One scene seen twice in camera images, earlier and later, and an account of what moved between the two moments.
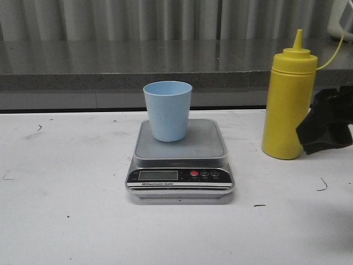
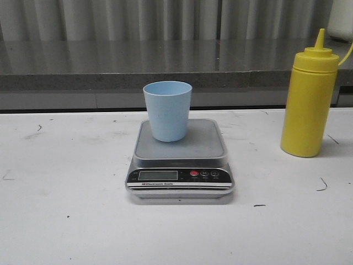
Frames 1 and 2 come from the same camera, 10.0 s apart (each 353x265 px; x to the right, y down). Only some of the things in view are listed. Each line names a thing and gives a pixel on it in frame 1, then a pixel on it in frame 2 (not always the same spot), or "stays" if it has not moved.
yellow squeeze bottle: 289,100 to 309,99
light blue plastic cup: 169,104 stays
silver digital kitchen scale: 195,167 stays
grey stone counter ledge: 111,74 stays
